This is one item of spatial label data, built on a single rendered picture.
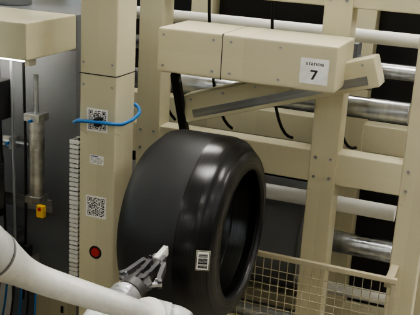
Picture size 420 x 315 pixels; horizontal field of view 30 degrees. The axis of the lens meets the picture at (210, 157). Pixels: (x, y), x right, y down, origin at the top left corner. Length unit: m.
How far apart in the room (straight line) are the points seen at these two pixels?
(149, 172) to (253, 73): 0.49
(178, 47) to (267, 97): 0.35
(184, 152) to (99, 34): 0.44
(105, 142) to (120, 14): 0.41
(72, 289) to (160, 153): 0.75
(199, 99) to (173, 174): 0.54
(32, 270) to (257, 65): 1.16
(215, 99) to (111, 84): 0.45
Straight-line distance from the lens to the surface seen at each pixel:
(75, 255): 2.70
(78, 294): 1.72
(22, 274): 1.64
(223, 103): 2.73
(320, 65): 2.46
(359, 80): 2.58
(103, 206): 2.56
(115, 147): 2.49
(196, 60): 2.59
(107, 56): 2.43
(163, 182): 2.28
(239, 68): 2.54
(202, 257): 2.23
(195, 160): 2.30
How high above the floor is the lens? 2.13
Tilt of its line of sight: 17 degrees down
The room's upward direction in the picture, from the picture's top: 3 degrees clockwise
